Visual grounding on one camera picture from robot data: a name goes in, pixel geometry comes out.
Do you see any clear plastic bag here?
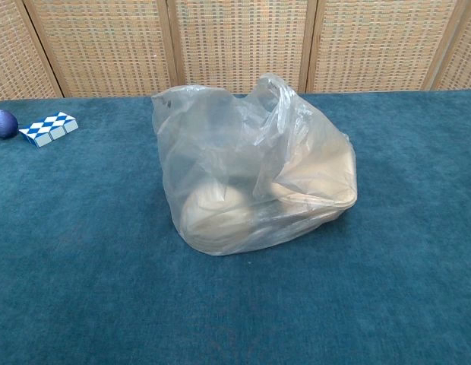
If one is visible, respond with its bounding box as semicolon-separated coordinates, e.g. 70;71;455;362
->
150;71;360;256

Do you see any beige bread loaf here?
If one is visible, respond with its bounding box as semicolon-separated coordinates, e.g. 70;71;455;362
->
270;150;359;214

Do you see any teal table cloth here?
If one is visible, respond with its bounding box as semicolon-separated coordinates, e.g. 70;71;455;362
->
0;89;471;365

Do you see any blue white checkered puzzle block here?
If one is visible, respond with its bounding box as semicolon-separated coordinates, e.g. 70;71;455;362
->
17;111;79;148

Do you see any woven wooden folding screen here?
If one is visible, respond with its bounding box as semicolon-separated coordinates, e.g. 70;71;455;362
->
0;0;471;103

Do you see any dark blue ball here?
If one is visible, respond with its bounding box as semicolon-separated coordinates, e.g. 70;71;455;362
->
0;109;19;138

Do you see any round beige bread bun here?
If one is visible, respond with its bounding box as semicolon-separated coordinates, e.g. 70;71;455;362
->
181;181;256;252

